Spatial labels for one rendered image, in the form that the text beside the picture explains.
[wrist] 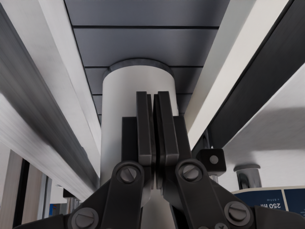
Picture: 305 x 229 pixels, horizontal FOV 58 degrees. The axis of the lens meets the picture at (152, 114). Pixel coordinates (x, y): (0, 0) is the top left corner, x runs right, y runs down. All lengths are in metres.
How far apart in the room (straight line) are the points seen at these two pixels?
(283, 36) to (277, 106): 0.07
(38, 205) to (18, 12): 0.23
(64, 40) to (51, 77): 0.13
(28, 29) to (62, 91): 0.10
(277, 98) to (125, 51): 0.15
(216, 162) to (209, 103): 0.17
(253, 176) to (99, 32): 0.39
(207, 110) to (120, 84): 0.06
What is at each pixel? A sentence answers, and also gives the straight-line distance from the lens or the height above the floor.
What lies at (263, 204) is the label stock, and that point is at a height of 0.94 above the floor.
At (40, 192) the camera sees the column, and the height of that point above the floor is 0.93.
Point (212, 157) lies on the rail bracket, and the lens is 0.33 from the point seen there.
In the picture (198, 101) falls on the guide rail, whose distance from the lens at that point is 0.18.
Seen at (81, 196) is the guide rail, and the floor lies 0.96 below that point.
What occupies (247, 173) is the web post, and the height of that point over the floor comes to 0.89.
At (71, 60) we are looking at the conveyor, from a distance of 0.19.
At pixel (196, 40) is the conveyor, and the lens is 0.17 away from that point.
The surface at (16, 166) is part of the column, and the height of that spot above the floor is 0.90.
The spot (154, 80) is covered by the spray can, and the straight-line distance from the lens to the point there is 0.17.
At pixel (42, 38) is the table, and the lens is 0.25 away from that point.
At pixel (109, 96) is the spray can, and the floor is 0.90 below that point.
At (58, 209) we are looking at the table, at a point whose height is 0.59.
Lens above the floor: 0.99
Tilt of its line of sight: 24 degrees down
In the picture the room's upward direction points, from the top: 177 degrees clockwise
